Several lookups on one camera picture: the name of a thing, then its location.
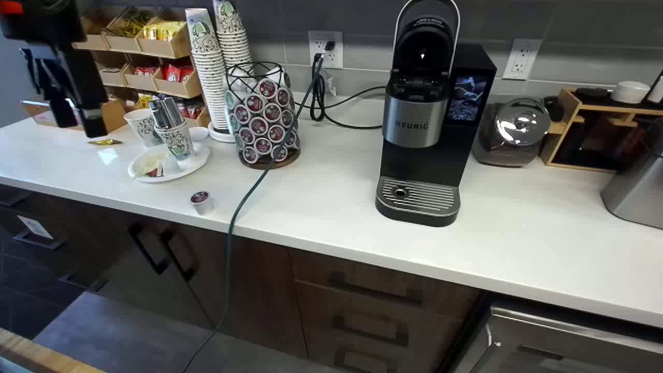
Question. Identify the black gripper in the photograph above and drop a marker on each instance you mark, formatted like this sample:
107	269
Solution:
47	22

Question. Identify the silver milk jug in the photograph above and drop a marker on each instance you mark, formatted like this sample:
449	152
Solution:
166	110

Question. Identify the small yellow packet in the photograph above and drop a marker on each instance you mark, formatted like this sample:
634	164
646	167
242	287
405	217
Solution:
103	141

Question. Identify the patterned paper cup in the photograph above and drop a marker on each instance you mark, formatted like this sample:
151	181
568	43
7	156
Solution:
179	141
144	127

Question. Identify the wooden condiment organizer shelf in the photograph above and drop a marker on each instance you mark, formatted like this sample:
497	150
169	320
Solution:
147	65

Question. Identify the small packet on plate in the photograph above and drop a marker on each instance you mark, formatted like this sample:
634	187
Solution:
154	170

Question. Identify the white round plate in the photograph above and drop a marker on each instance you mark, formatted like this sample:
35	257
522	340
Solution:
169	167

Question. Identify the tall paper cup stack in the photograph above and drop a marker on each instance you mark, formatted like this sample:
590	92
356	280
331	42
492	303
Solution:
232	33
208	69

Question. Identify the single coffee pod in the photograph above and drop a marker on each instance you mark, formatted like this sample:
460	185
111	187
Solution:
201	202

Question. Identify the light wooden ledge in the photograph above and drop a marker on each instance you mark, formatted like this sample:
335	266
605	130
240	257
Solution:
38	352

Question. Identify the dark wooden cabinet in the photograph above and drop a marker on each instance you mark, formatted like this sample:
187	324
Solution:
276	303

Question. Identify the black silver coffee machine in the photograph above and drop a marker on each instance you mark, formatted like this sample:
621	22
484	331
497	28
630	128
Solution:
432	117

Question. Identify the wooden countertop rack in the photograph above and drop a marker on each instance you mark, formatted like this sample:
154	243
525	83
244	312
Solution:
592	130

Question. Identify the stainless steel dishwasher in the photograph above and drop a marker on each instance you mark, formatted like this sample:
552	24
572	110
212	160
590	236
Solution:
565	343

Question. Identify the small white bowl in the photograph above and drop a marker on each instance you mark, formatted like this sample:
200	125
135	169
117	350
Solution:
630	92

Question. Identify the stainless steel appliance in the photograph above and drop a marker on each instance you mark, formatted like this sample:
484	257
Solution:
638	187

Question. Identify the white wall outlet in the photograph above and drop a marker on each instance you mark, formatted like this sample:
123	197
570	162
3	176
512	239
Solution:
521	58
325	49

